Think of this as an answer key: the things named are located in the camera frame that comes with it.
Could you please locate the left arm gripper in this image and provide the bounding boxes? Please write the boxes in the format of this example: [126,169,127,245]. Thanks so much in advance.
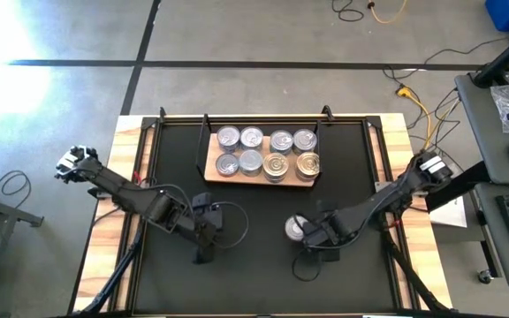
[186,205,225,265]

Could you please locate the silver-lid green tuna can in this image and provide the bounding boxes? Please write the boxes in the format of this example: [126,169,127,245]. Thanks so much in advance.
[292,128,318,152]

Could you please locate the silver-lid white-green can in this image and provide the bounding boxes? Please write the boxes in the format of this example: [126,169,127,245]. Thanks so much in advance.
[269,129,294,153]

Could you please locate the wooden shelf with black frame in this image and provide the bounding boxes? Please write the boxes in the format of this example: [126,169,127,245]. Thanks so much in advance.
[195,113,325,188]

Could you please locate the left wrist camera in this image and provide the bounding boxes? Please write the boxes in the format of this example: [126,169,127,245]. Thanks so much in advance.
[191,193,215,214]

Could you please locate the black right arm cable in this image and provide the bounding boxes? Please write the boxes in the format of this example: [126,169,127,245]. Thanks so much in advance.
[291,246,323,283]

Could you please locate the silver-lid red can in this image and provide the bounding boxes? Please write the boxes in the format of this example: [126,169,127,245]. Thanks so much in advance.
[215,152,240,178]
[284,215,308,243]

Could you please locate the yellow floor cable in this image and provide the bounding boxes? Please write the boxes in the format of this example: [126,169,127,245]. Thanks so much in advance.
[368,0,411,27]

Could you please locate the yellow extension cord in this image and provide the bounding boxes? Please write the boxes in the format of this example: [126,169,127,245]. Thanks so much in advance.
[395,86,454,158]

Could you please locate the grey desk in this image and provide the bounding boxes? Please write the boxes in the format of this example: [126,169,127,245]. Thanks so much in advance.
[453,72,509,292]

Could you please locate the silver-lid yellow-teal can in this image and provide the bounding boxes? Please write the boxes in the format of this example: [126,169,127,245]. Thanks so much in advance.
[239,125,265,149]

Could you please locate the black left gripper cable loop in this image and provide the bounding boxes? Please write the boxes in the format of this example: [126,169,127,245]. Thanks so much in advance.
[209,201,250,249]

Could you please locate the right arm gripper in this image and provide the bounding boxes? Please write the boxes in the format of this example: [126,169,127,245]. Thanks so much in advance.
[300,210,348,263]

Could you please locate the black looped floor cable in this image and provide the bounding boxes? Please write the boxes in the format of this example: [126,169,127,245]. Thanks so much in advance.
[330,0,365,23]

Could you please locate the blue plastic bin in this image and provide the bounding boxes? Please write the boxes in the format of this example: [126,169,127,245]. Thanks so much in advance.
[483,0,509,33]

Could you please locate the silver-lid blue can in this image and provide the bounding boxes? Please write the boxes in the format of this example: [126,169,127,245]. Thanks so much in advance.
[217,125,242,150]

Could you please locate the black desk support bar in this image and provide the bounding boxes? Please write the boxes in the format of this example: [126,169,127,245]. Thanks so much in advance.
[424,159,490,213]

